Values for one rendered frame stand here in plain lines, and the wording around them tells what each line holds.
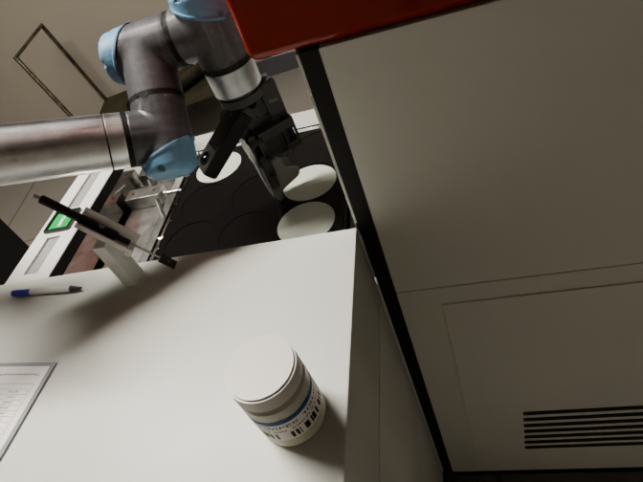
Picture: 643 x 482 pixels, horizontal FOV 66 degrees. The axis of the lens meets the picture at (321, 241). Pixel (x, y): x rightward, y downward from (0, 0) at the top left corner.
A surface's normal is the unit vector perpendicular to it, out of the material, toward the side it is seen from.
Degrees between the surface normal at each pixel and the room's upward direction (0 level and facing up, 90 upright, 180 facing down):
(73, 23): 90
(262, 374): 0
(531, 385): 90
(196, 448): 0
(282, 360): 0
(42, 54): 90
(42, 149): 65
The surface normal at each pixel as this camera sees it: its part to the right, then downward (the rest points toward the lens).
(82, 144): 0.37, 0.13
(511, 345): -0.08, 0.72
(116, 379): -0.29, -0.68
